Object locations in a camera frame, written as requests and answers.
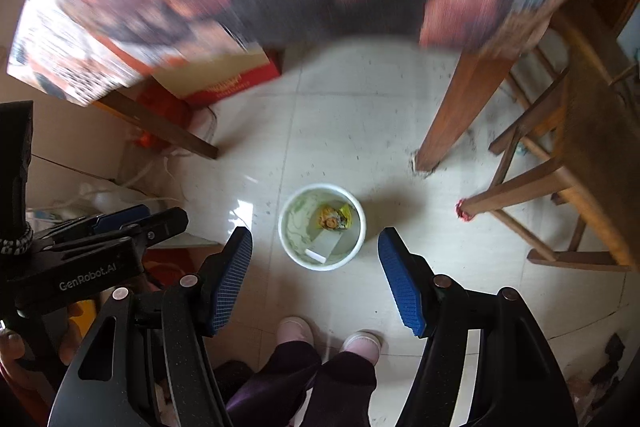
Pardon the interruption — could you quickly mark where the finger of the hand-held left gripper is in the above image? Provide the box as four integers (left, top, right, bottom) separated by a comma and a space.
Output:
47, 207, 190, 254
32, 204, 152, 244

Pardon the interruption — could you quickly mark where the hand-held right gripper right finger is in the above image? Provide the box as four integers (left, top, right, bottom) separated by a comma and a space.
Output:
377, 227, 581, 427

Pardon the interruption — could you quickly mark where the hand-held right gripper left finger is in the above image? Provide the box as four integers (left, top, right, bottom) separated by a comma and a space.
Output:
47, 226, 254, 427

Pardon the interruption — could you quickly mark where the white plastic bucket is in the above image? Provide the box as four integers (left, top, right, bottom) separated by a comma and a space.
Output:
278, 183, 365, 270

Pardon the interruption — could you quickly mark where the person's left forearm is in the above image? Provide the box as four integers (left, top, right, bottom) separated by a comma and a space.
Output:
0, 359, 56, 427

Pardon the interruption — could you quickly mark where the person's left hand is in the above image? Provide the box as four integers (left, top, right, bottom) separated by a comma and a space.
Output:
0, 302, 83, 373

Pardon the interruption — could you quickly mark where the pink slipper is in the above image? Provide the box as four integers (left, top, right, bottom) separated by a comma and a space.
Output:
341, 330, 385, 363
276, 316, 316, 350

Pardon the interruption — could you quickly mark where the white paper scrap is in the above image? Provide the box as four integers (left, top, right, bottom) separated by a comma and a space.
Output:
305, 229, 342, 264

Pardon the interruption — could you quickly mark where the yellow snack wrapper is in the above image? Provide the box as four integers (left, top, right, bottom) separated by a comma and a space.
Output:
314, 203, 354, 232

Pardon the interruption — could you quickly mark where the orange plastic bag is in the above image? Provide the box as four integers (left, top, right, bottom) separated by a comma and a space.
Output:
135, 84, 201, 148

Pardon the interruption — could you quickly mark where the person's right leg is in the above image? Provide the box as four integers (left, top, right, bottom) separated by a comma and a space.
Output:
300, 349, 378, 427

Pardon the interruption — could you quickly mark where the red cardboard box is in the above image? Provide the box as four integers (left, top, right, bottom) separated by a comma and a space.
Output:
150, 47, 283, 108

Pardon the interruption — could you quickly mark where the wooden table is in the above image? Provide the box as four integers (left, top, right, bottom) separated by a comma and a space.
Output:
92, 42, 521, 172

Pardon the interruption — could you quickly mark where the printed tablecloth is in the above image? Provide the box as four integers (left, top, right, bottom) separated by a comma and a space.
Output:
7, 0, 601, 108

